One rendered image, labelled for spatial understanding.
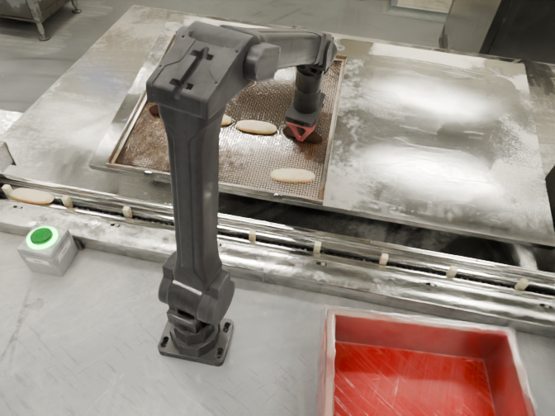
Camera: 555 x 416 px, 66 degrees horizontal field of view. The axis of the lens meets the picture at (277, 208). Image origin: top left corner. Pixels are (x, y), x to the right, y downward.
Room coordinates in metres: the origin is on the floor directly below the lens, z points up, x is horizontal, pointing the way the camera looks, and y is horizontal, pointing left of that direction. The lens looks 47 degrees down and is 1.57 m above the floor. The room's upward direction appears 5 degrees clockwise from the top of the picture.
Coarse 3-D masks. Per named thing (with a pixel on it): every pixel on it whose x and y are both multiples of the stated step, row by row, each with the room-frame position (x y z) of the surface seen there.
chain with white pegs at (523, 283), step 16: (0, 192) 0.65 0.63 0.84; (80, 208) 0.62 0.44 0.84; (128, 208) 0.61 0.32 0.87; (256, 240) 0.58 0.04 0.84; (352, 256) 0.55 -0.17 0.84; (384, 256) 0.54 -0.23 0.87; (432, 272) 0.53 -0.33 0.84; (448, 272) 0.52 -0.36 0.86; (512, 288) 0.51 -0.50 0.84; (528, 288) 0.51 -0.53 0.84
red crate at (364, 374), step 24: (336, 360) 0.33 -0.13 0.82; (360, 360) 0.33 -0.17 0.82; (384, 360) 0.34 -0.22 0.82; (408, 360) 0.34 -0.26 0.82; (432, 360) 0.34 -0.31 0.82; (456, 360) 0.35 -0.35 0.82; (480, 360) 0.35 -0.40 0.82; (336, 384) 0.29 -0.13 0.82; (360, 384) 0.29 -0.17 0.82; (384, 384) 0.29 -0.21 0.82; (408, 384) 0.30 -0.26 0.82; (432, 384) 0.30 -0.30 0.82; (456, 384) 0.30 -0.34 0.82; (480, 384) 0.31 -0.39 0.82; (336, 408) 0.25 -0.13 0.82; (360, 408) 0.25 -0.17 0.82; (384, 408) 0.25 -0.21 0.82; (408, 408) 0.26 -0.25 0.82; (432, 408) 0.26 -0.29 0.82; (456, 408) 0.26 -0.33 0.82; (480, 408) 0.27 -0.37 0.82
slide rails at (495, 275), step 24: (48, 192) 0.65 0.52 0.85; (120, 216) 0.60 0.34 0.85; (168, 216) 0.61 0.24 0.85; (240, 240) 0.56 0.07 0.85; (288, 240) 0.57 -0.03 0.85; (312, 240) 0.58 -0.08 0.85; (360, 264) 0.53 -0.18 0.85; (432, 264) 0.54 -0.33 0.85; (456, 264) 0.55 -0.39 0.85; (504, 288) 0.50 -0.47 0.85; (552, 288) 0.51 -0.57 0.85
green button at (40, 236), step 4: (40, 228) 0.50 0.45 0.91; (44, 228) 0.51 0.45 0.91; (48, 228) 0.51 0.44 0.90; (32, 232) 0.49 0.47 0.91; (36, 232) 0.49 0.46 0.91; (40, 232) 0.50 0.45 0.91; (44, 232) 0.50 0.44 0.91; (48, 232) 0.50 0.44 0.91; (52, 232) 0.50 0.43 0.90; (32, 236) 0.48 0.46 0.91; (36, 236) 0.48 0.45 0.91; (40, 236) 0.49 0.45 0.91; (44, 236) 0.49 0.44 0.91; (48, 236) 0.49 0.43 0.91; (52, 236) 0.49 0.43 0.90; (32, 240) 0.47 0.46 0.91; (36, 240) 0.47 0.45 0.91; (40, 240) 0.48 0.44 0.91; (44, 240) 0.48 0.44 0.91; (48, 240) 0.48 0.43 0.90; (36, 244) 0.47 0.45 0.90; (40, 244) 0.47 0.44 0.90
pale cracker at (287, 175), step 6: (282, 168) 0.73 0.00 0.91; (288, 168) 0.73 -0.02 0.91; (294, 168) 0.74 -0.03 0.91; (276, 174) 0.72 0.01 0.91; (282, 174) 0.72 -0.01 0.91; (288, 174) 0.72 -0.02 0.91; (294, 174) 0.72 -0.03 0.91; (300, 174) 0.72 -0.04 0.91; (306, 174) 0.72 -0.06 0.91; (312, 174) 0.72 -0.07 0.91; (282, 180) 0.70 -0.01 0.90; (288, 180) 0.70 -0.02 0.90; (294, 180) 0.70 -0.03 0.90; (300, 180) 0.70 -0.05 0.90; (306, 180) 0.71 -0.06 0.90
